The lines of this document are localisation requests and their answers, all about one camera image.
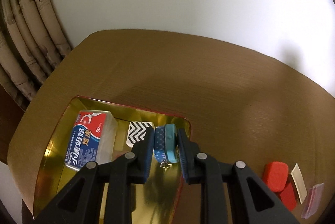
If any red rounded block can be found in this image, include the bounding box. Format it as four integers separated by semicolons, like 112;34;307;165
262;161;289;192

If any red tin box gold inside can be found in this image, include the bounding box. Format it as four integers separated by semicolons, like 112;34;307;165
34;95;193;224

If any champagne gold rectangular case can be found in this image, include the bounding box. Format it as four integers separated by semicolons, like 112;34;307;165
290;163;307;205

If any black white zigzag block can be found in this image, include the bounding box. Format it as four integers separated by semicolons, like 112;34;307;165
126;121;154;148

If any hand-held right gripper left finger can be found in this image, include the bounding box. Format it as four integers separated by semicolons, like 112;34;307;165
33;128;155;224

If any pink lip gloss tube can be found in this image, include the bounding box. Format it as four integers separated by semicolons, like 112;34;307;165
301;183;324;219

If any red rectangular block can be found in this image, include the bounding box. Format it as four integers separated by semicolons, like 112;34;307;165
278;182;297;212

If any blue patterned tape roll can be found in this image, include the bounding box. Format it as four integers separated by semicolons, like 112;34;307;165
154;123;180;163

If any dark brown wooden furniture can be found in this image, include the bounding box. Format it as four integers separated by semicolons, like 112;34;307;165
0;81;27;164

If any beige patterned curtain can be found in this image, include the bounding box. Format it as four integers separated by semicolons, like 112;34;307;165
0;0;72;112

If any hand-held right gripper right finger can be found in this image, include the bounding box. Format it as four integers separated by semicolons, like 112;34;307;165
177;128;301;224

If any clear floss pick box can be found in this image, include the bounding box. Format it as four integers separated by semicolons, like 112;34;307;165
64;110;118;170

